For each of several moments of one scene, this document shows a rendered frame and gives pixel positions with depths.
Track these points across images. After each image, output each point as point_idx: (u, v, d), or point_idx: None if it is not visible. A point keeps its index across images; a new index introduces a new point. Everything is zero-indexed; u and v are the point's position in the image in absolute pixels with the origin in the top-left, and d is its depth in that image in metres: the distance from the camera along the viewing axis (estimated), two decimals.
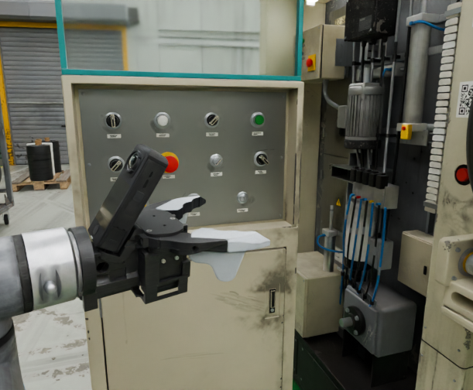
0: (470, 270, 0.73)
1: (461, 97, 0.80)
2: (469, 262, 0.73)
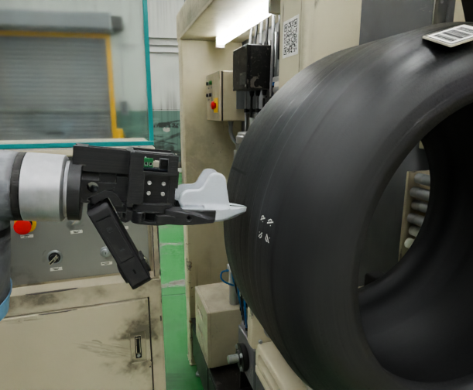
0: None
1: None
2: None
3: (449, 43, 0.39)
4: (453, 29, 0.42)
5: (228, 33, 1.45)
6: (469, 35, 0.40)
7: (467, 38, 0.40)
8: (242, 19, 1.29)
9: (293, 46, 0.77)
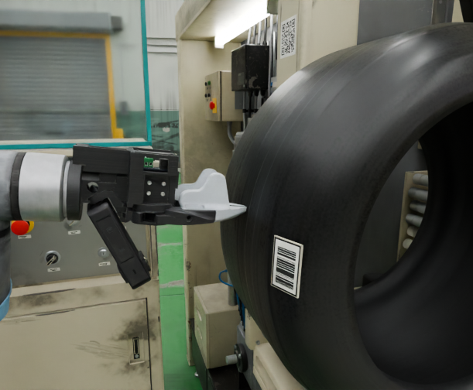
0: None
1: None
2: None
3: (294, 295, 0.40)
4: (276, 255, 0.42)
5: (227, 33, 1.45)
6: (294, 268, 0.40)
7: (296, 275, 0.40)
8: (241, 19, 1.29)
9: (290, 46, 0.77)
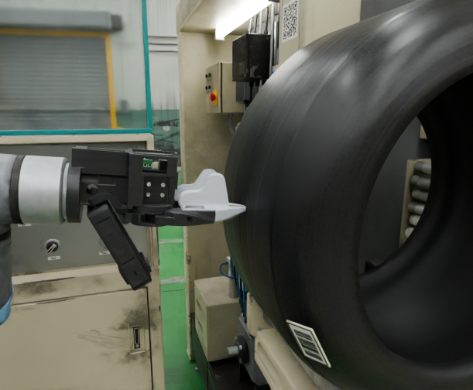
0: None
1: None
2: None
3: (326, 365, 0.44)
4: (296, 336, 0.45)
5: (227, 24, 1.44)
6: (315, 346, 0.43)
7: (320, 351, 0.43)
8: (241, 9, 1.28)
9: (293, 29, 0.77)
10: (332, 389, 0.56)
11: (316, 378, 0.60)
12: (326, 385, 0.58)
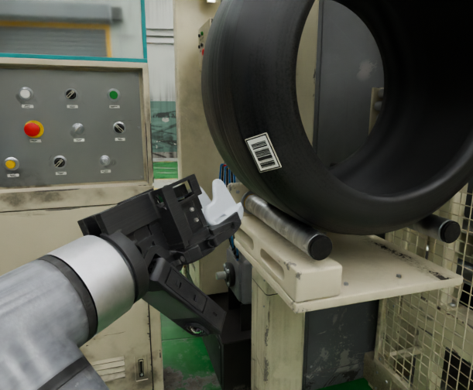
0: (252, 195, 0.92)
1: None
2: (258, 195, 0.93)
3: (278, 166, 0.58)
4: (253, 151, 0.59)
5: None
6: (269, 150, 0.57)
7: (272, 153, 0.57)
8: None
9: None
10: (288, 225, 0.70)
11: (277, 225, 0.74)
12: (284, 225, 0.72)
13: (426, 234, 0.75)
